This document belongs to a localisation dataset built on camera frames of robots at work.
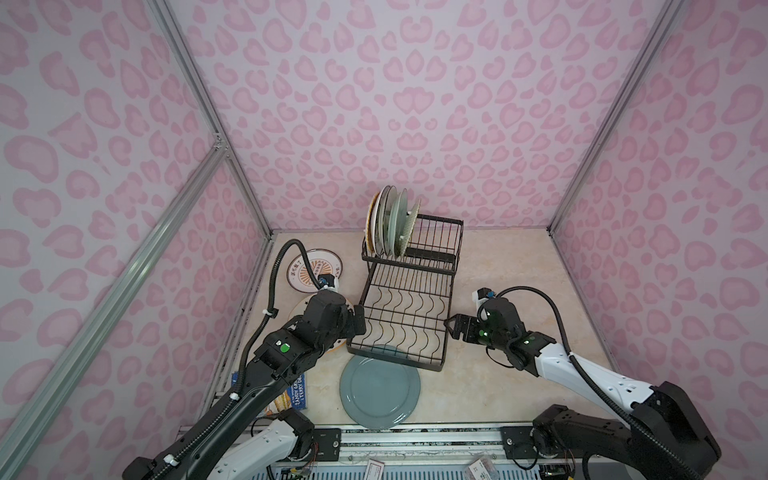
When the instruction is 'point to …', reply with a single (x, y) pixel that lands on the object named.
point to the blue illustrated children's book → (294, 396)
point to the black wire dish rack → (404, 315)
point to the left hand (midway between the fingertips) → (350, 307)
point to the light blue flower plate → (396, 222)
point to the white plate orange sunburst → (324, 262)
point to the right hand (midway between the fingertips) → (455, 323)
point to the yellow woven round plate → (408, 229)
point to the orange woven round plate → (368, 227)
